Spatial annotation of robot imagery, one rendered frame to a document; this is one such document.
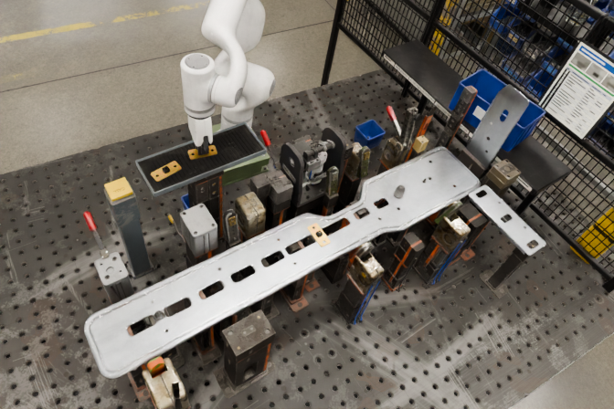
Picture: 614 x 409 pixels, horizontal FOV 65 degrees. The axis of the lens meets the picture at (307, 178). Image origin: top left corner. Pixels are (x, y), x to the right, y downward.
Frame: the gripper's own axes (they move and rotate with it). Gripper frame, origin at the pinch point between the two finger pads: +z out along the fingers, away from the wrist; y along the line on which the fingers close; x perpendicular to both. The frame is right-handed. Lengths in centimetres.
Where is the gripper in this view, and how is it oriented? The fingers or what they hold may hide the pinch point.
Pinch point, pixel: (202, 146)
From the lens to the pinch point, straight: 148.5
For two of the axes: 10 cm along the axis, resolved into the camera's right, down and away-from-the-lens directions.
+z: -1.3, 6.2, 7.7
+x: 9.1, -2.3, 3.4
